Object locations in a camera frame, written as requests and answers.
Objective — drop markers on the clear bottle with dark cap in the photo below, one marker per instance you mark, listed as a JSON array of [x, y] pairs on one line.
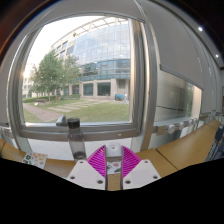
[[76, 140]]

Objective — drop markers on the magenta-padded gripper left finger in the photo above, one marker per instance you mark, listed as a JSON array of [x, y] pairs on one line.
[[85, 175]]

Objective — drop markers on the white wall socket row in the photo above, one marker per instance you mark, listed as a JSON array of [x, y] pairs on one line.
[[173, 127]]

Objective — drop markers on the small colourful sticker sheet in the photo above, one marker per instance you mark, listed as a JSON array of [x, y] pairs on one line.
[[35, 160]]

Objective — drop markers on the group of dark chairs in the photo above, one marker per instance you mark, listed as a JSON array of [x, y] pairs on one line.
[[217, 143]]

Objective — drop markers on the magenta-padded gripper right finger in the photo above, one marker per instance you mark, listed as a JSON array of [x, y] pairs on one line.
[[141, 173]]

